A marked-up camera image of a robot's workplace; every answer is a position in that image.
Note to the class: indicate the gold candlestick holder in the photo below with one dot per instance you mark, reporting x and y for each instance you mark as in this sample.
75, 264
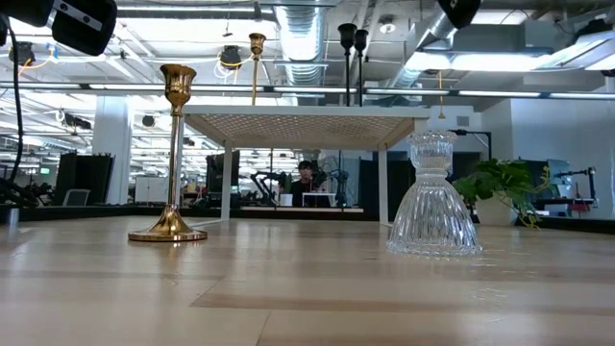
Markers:
257, 43
169, 226

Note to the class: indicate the clear glass candle holder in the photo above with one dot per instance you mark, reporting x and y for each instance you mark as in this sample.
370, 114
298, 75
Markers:
432, 216

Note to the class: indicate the black background robot arm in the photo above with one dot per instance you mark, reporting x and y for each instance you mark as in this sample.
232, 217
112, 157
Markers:
19, 194
262, 185

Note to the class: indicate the black ceiling-mounted device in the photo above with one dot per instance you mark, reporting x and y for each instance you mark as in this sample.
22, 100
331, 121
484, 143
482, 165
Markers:
230, 56
21, 53

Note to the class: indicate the round white ceiling fixture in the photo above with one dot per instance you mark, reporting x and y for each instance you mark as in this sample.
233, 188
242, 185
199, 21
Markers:
386, 26

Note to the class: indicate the white column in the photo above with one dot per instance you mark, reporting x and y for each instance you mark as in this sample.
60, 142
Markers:
111, 149

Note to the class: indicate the black partition panel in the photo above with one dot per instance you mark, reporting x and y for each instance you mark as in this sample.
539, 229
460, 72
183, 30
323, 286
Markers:
84, 178
396, 178

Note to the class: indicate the grey office chair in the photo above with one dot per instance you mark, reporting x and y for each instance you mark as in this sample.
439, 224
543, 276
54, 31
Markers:
76, 197

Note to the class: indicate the white cabinet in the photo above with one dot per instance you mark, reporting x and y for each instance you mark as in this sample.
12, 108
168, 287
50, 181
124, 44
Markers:
150, 190

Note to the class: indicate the green leafy plant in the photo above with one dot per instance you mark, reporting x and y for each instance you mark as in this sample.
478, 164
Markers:
504, 180

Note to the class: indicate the white perforated metal shelf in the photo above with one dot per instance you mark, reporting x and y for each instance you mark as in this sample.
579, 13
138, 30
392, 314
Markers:
288, 110

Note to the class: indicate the white plant pot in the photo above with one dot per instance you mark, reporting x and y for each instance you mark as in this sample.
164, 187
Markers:
495, 211

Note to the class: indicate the white desk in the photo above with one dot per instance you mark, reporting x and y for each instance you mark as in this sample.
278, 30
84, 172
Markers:
327, 199

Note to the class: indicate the person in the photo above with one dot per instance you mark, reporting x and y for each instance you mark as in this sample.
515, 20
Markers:
305, 190

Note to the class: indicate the white box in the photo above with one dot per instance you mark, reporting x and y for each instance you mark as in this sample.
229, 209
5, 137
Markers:
286, 200

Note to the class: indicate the silver spiral ventilation duct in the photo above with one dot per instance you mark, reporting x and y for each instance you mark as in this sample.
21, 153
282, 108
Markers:
432, 41
302, 48

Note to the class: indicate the black stand frame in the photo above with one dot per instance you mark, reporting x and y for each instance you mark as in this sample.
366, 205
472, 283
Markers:
473, 132

